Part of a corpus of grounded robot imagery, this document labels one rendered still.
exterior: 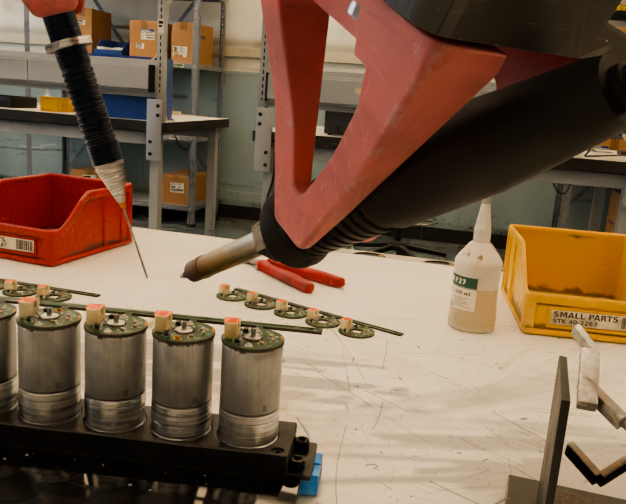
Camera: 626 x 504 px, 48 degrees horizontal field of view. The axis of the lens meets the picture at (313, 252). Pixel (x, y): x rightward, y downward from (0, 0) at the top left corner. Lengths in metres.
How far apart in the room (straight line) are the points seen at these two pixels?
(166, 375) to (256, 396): 0.04
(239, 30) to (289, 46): 4.78
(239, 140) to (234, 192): 0.36
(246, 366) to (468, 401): 0.16
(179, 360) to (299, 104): 0.13
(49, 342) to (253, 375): 0.08
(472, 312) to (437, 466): 0.20
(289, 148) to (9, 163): 5.65
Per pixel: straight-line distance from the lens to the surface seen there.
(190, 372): 0.28
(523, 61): 0.17
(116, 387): 0.29
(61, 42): 0.26
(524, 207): 4.69
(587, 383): 0.25
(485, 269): 0.50
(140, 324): 0.30
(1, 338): 0.31
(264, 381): 0.28
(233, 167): 4.96
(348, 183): 0.16
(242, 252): 0.23
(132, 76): 2.84
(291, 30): 0.17
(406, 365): 0.44
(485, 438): 0.37
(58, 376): 0.30
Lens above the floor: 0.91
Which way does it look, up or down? 13 degrees down
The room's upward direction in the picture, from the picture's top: 4 degrees clockwise
